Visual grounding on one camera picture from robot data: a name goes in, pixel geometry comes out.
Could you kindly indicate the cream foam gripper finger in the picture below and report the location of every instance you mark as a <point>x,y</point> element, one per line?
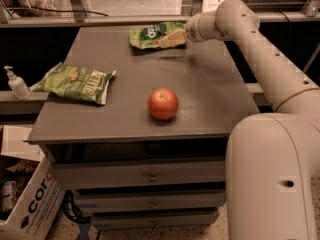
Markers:
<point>174,39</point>

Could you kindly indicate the green rice chip bag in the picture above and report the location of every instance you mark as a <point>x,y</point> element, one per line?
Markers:
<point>149,37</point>

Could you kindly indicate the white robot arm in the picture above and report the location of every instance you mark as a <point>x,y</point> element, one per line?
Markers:
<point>270,157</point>

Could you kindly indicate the green Kettle chip bag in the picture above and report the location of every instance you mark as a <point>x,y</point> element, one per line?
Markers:
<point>76,83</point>

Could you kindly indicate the red apple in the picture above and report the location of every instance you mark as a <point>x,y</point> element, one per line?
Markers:
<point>163,104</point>

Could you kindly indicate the grey drawer cabinet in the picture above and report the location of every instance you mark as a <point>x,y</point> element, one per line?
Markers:
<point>128,169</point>

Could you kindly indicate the white pump dispenser bottle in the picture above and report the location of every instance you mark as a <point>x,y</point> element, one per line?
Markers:
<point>17,84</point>

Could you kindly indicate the white cardboard box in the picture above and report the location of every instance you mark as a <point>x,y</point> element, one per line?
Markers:
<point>29,194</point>

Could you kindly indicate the metal shelf rail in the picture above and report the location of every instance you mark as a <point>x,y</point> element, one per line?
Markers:
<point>33,22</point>

